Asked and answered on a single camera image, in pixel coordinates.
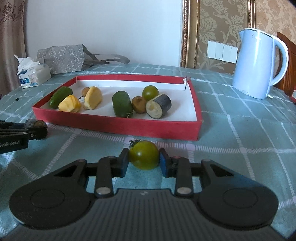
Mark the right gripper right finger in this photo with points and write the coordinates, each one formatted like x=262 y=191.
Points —
x=179 y=168

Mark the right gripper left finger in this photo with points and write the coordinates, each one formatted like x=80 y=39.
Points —
x=107 y=169

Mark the eggplant piece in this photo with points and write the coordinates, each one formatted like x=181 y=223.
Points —
x=31 y=123
x=158 y=106

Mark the green tomato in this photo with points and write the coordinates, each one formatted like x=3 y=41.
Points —
x=143 y=154
x=150 y=92

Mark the green cucumber piece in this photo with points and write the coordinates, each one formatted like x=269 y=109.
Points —
x=59 y=96
x=122 y=105

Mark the yellow ridged fruit piece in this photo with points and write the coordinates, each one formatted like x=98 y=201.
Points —
x=70 y=104

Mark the small brown longan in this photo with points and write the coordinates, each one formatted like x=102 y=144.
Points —
x=138 y=104
x=84 y=91

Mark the yellow wedge fruit piece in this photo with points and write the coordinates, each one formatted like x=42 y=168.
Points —
x=93 y=98

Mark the tissue pack with cat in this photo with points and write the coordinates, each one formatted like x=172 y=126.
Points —
x=32 y=73

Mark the grey patterned gift bag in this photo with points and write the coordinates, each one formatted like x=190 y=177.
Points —
x=75 y=58

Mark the pink curtain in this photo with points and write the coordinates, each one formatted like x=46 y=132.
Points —
x=12 y=43

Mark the light blue electric kettle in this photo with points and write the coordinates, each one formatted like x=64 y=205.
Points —
x=253 y=74

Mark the red box with label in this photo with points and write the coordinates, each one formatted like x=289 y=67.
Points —
x=293 y=96

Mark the white wall switch panel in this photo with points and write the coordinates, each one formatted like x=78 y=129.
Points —
x=222 y=52

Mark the gold picture frame moulding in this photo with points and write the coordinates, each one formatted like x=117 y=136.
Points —
x=217 y=21

